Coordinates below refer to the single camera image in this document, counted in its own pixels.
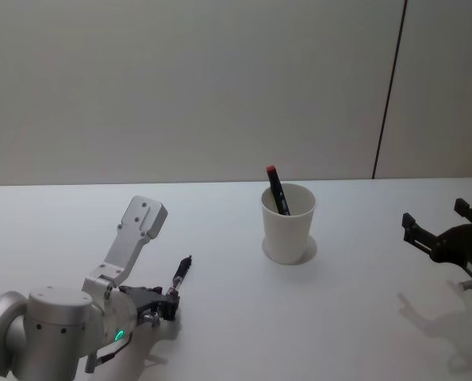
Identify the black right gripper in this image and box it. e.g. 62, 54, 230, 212
401, 198, 472, 266

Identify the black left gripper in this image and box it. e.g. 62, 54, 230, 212
118, 284, 180, 325

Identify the black pen with silver band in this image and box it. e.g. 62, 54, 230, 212
169, 255, 194, 298

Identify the white paper cup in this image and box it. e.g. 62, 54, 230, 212
260, 183, 317, 265

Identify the black pen with red cap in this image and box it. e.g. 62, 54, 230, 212
265, 165, 292, 217

